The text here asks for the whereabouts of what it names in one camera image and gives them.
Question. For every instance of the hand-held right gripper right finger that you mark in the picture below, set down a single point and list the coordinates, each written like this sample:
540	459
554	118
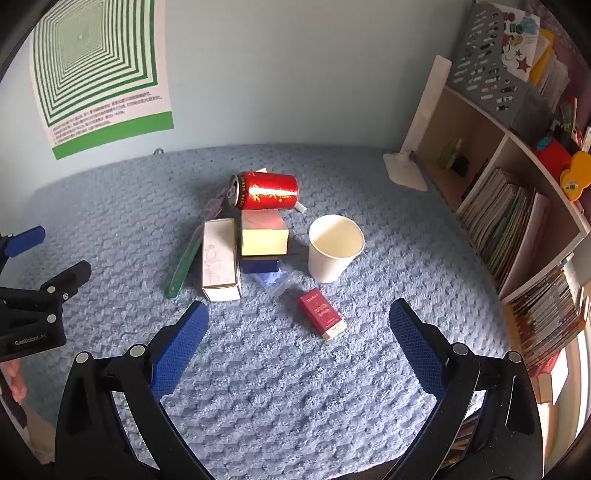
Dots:
418	350

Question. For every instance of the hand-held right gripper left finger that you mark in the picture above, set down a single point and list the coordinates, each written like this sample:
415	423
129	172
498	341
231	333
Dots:
182	350

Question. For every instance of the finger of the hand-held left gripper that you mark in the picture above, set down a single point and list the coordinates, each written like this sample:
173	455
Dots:
62	280
25	241

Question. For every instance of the dark blue box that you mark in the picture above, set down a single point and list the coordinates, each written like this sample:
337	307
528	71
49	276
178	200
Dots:
258	266

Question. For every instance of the white box with red edges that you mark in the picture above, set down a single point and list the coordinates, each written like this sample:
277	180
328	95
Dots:
263	240

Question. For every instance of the person's left hand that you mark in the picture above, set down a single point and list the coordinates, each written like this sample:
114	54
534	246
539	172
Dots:
16	381

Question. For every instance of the green flat packet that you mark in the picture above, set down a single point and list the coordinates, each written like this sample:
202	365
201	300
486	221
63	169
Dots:
180	272

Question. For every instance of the tall white flower-print box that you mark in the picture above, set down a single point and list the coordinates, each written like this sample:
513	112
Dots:
219	258

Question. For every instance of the blue fleece blanket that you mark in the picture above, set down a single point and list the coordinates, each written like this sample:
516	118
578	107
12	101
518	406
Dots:
277	392

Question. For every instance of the small red box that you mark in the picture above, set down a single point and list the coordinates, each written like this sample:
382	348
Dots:
318	311

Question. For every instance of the light blue plastic packet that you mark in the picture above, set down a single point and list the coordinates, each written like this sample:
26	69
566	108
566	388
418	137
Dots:
270	280

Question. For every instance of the white paper cup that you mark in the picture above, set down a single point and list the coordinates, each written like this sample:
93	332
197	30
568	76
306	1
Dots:
328	267

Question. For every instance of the row of colourful books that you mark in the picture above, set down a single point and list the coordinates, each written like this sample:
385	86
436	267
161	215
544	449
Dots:
545	314

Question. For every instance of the row of greenish magazines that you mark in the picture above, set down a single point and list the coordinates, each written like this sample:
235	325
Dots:
498	221

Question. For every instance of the white lamp base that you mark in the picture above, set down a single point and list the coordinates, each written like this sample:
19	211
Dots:
406	170

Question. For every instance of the red soda can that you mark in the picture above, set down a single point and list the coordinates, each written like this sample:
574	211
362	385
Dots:
268	189

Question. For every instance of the white paper tube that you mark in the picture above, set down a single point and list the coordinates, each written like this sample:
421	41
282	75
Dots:
300	207

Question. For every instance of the small dark jar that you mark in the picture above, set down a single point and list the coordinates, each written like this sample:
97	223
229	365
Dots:
461	165

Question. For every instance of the small green bottle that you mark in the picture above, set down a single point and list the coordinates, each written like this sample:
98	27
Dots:
448	154

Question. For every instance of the yellow heart-shaped ornament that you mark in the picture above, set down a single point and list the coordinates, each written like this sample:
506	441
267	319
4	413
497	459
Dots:
577	177

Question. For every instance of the bunch of pens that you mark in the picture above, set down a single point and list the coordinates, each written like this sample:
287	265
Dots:
570	122

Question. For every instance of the grey perforated file holder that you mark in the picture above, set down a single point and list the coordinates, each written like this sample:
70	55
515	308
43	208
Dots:
485	69

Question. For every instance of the yellow folders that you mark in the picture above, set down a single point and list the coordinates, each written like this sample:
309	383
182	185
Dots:
549	64

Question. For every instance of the colourful star card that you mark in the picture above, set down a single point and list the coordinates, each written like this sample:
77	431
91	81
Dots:
519	41

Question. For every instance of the green striped wall poster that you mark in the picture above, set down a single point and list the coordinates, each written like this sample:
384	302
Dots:
92	55

